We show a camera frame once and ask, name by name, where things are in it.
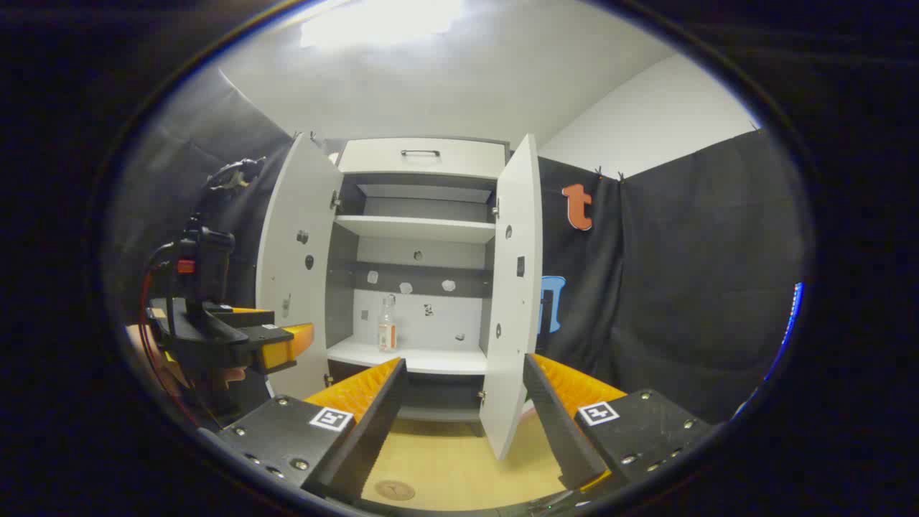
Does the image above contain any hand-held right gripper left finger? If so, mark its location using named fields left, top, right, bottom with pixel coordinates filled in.
left=197, top=357, right=409, bottom=503

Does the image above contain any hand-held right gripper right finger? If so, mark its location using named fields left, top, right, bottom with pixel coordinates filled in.
left=522, top=353, right=715, bottom=496

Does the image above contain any white cabinet door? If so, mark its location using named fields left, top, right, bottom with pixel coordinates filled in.
left=255, top=133, right=344, bottom=399
left=480, top=134, right=544, bottom=460

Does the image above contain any clear bottle with orange label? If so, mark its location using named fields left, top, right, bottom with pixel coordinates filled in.
left=378, top=294, right=397, bottom=353

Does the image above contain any white and grey cabinet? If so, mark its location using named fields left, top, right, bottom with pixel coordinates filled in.
left=323, top=136, right=512, bottom=435

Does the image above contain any white cabinet drawer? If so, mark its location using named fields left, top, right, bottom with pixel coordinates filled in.
left=337, top=138, right=508, bottom=180

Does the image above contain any black backdrop cloth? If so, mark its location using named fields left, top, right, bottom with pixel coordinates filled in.
left=108, top=68, right=808, bottom=424

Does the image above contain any computer monitor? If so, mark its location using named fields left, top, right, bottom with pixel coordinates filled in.
left=765, top=282, right=803, bottom=381

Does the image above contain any black cable bundle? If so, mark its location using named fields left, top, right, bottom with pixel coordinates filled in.
left=190, top=157, right=266, bottom=230

